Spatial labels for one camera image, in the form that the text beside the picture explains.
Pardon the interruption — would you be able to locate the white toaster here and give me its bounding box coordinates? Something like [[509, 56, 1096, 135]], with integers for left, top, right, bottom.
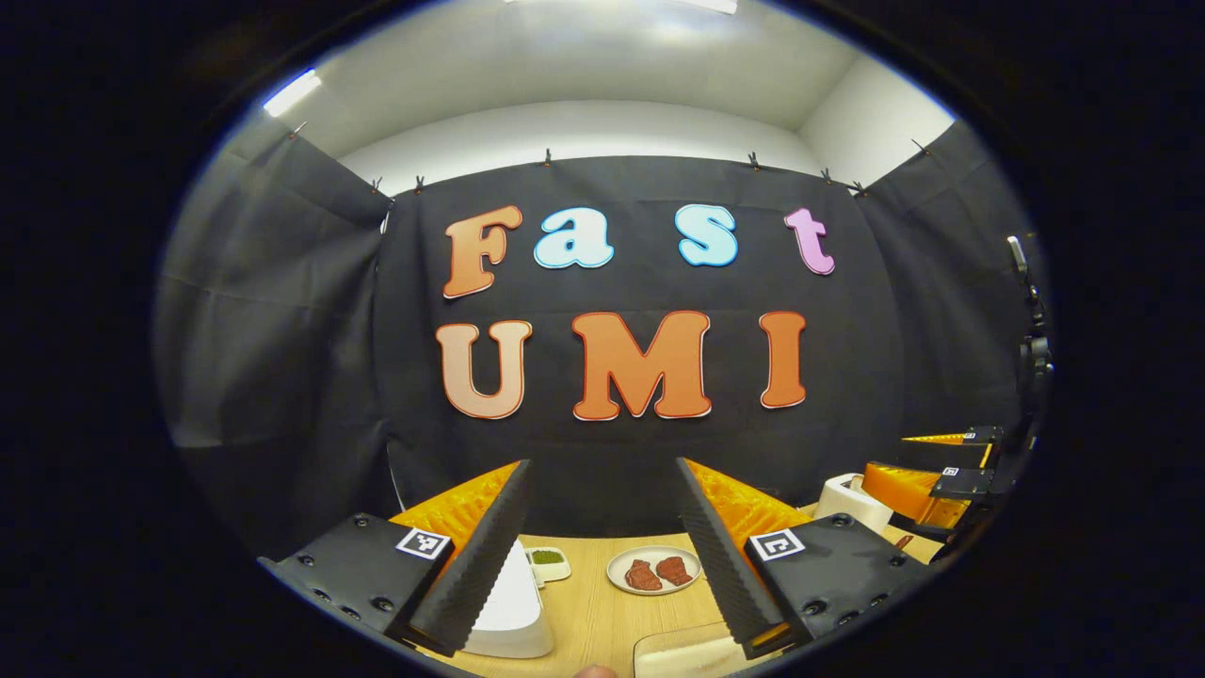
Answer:
[[814, 473, 893, 536]]

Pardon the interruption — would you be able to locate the black backdrop cloth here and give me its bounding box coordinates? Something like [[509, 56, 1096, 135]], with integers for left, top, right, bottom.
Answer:
[[155, 118, 1051, 566]]

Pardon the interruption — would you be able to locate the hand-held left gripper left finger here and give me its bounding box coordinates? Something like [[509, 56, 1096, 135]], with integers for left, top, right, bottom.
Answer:
[[259, 459, 536, 658]]

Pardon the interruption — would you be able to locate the round white plate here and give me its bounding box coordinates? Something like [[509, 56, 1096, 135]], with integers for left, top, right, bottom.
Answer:
[[606, 545, 703, 596]]

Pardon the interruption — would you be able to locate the white rice cooker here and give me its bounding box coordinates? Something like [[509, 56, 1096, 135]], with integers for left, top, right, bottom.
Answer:
[[461, 539, 554, 658]]

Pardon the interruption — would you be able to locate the white divided condiment dish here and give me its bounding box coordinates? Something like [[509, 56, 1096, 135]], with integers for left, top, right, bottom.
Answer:
[[524, 546, 572, 585]]

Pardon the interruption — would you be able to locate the beige tray of rice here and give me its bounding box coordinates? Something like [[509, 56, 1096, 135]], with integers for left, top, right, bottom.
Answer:
[[633, 621, 749, 678]]

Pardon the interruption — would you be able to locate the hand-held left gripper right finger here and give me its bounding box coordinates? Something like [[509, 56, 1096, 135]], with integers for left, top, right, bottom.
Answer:
[[675, 457, 942, 660]]

